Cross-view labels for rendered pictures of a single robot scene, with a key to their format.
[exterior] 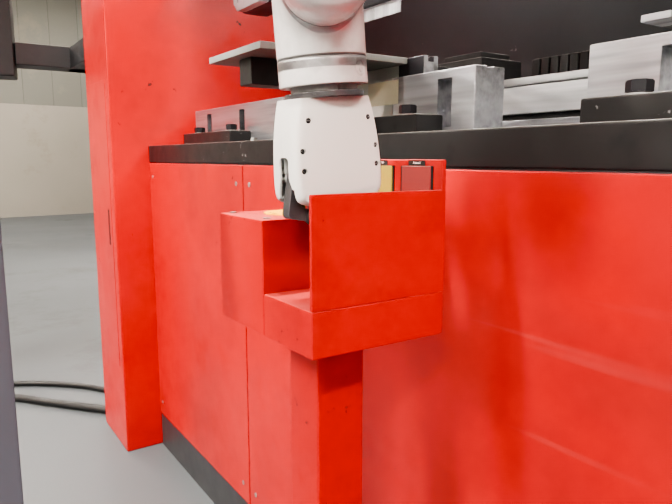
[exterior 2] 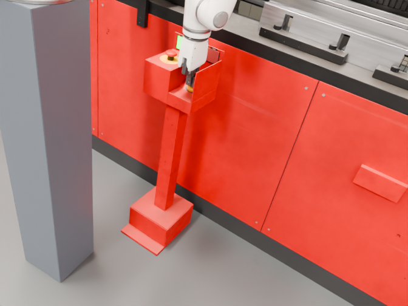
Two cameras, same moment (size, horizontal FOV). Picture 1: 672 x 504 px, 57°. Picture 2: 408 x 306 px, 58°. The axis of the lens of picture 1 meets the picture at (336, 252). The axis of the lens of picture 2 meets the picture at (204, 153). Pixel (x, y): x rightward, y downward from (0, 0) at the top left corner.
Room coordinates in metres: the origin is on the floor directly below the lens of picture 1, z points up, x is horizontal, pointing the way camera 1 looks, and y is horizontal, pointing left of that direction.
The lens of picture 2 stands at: (-0.39, 0.48, 1.28)
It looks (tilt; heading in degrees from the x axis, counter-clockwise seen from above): 36 degrees down; 330
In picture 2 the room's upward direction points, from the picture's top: 12 degrees clockwise
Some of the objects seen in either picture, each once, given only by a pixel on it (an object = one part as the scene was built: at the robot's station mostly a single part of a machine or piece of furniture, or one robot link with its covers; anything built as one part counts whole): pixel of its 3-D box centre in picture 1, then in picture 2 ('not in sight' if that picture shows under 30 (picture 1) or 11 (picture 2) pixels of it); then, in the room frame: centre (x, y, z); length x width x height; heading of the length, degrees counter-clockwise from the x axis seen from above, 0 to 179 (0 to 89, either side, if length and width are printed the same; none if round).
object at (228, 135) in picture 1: (214, 138); not in sight; (1.57, 0.30, 0.89); 0.30 x 0.05 x 0.03; 34
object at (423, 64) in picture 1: (390, 72); not in sight; (1.08, -0.09, 0.98); 0.20 x 0.03 x 0.03; 34
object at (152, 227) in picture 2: not in sight; (157, 217); (0.64, 0.04, 0.06); 0.25 x 0.20 x 0.12; 124
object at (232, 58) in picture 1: (308, 61); not in sight; (1.02, 0.04, 1.00); 0.26 x 0.18 x 0.01; 124
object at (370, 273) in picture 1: (325, 243); (182, 71); (0.66, 0.01, 0.75); 0.20 x 0.16 x 0.18; 34
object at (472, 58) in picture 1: (449, 66); not in sight; (1.19, -0.21, 1.01); 0.26 x 0.12 x 0.05; 124
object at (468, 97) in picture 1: (400, 109); not in sight; (1.06, -0.11, 0.92); 0.39 x 0.06 x 0.10; 34
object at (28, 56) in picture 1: (62, 52); not in sight; (2.03, 0.87, 1.17); 0.40 x 0.24 x 0.07; 34
